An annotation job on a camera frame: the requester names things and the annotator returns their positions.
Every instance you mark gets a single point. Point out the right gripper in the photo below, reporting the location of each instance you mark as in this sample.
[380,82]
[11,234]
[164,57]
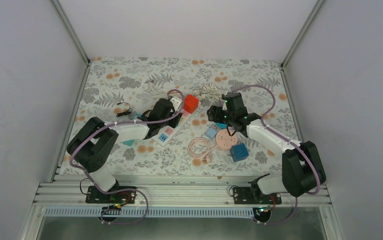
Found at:
[214,115]

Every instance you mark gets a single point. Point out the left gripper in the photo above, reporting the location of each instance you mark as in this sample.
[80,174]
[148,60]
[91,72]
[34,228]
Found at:
[176,118]

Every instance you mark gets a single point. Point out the cyan cube socket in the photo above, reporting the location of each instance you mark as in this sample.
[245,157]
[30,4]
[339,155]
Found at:
[221,125]

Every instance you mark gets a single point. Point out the light blue cube plug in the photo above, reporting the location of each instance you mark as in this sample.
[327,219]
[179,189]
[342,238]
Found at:
[211,133]

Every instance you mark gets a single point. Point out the white multicolour power strip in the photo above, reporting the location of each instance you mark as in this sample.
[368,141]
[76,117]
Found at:
[167,133]

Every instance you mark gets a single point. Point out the red cube socket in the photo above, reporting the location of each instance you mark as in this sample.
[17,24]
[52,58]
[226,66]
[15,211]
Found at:
[190,103]

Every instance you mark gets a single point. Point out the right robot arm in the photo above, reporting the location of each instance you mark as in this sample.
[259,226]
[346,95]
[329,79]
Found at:
[302,171]

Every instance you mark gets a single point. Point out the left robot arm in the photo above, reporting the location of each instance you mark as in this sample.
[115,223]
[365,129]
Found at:
[90,148]

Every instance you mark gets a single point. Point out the floral table mat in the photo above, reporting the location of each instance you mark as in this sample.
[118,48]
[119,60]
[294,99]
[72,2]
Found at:
[116,84]

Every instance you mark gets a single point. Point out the pink round socket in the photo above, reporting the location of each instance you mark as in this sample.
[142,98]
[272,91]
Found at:
[224,141]

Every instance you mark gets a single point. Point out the blue cube socket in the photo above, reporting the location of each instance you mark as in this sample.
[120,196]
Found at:
[239,152]

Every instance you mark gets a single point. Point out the teal power strip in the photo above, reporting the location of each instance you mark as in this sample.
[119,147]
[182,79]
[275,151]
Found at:
[128,143]

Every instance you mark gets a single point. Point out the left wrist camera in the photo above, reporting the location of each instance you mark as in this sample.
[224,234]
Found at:
[176,103]

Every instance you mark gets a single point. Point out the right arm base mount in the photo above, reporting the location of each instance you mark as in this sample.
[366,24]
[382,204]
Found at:
[248,195]

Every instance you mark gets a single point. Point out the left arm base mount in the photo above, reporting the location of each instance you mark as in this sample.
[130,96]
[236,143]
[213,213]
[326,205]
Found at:
[119,196]

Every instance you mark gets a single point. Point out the aluminium rail frame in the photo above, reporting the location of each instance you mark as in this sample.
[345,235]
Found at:
[168,196]

